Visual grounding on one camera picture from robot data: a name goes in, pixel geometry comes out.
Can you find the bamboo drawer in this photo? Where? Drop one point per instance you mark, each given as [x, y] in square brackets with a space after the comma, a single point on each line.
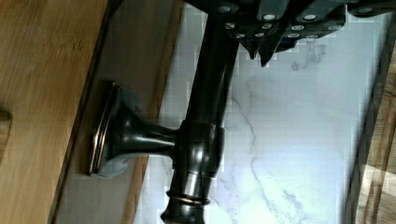
[57, 59]

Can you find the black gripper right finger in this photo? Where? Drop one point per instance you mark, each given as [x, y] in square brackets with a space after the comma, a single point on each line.
[323, 17]

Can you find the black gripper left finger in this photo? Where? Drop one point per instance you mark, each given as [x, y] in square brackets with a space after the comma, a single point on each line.
[256, 24]

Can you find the wooden serving tray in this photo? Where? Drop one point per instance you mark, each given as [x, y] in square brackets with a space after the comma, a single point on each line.
[372, 193]

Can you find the dark bronze drawer handle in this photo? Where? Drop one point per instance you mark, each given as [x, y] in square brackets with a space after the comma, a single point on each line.
[195, 148]

